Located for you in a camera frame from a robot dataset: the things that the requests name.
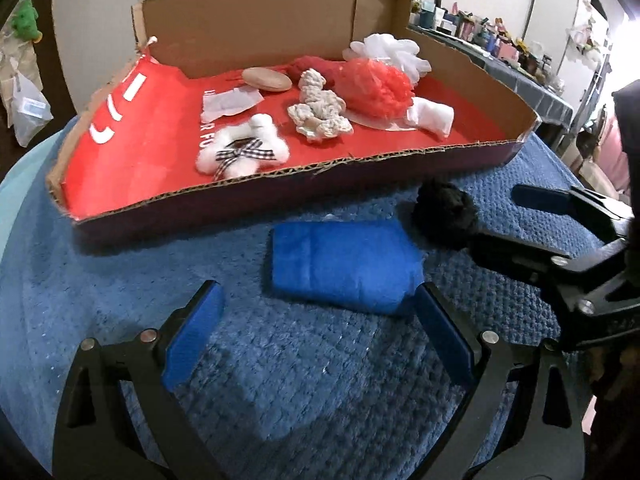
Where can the white cabinet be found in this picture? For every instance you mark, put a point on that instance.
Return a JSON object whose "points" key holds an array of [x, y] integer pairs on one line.
{"points": [[555, 25]]}

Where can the white paper scrap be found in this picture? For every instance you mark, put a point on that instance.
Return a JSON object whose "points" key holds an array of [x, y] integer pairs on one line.
{"points": [[230, 102]]}

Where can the beige crocheted toy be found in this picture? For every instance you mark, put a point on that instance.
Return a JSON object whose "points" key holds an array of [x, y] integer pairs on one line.
{"points": [[320, 110]]}

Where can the table with grey cloth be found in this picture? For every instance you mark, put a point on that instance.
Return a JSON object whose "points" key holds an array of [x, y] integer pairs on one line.
{"points": [[525, 90]]}

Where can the row of bottles and trinkets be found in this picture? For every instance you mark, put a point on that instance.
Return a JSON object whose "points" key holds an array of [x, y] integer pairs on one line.
{"points": [[490, 35]]}

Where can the dark red fluffy cloth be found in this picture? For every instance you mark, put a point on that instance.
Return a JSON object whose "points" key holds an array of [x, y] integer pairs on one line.
{"points": [[315, 66]]}

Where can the white mesh bath pouf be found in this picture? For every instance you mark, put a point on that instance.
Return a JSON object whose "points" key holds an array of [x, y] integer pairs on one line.
{"points": [[395, 50]]}

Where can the white fluffy bow toy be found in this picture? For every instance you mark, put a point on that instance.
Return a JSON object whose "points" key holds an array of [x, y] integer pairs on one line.
{"points": [[260, 127]]}

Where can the blue knitted blanket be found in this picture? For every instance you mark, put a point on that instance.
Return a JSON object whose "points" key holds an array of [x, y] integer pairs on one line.
{"points": [[300, 385]]}

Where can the black fluffy pompom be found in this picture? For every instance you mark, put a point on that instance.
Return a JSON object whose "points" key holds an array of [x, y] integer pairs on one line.
{"points": [[442, 212]]}

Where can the white folded cloth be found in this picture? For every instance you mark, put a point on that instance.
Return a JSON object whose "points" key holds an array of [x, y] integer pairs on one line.
{"points": [[432, 115]]}

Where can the cardboard box with red lining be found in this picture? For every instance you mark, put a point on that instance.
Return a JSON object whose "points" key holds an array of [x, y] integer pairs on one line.
{"points": [[150, 160]]}

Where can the clear plastic bag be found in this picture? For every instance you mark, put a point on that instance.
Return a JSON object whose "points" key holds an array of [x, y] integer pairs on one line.
{"points": [[30, 110]]}

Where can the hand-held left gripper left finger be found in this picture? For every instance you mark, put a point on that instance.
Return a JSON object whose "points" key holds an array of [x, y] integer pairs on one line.
{"points": [[195, 335]]}

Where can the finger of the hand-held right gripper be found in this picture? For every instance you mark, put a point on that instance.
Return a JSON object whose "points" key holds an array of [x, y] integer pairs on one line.
{"points": [[520, 255], [542, 199]]}

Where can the blue towel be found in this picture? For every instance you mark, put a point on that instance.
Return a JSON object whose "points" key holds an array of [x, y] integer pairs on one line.
{"points": [[345, 265]]}

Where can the red mesh bath pouf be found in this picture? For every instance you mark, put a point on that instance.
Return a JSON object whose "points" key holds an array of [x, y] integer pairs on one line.
{"points": [[375, 87]]}

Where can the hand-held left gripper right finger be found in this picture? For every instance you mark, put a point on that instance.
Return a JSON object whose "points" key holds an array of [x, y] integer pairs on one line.
{"points": [[445, 332]]}

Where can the tan round pad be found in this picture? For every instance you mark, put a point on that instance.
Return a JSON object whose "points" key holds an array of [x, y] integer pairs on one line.
{"points": [[267, 79]]}

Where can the pink cloth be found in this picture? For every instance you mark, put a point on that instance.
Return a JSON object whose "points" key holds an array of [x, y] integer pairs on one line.
{"points": [[614, 155]]}

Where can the green plush toy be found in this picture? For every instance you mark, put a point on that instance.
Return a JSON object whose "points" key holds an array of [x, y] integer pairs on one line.
{"points": [[25, 20]]}

